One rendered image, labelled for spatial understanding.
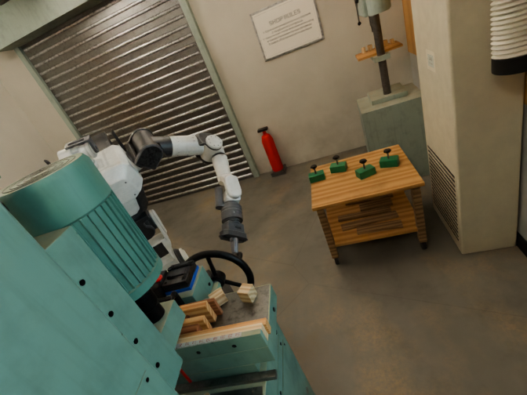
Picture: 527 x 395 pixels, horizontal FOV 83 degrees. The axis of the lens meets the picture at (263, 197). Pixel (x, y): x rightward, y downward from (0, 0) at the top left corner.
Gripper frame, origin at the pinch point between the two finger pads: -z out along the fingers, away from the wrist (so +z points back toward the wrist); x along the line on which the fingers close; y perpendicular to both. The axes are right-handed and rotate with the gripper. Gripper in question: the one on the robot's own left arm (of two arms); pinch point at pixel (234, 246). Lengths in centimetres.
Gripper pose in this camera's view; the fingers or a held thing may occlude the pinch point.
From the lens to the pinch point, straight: 120.4
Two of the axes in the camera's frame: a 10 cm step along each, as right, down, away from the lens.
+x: -7.3, -2.7, -6.3
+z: -1.3, -8.5, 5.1
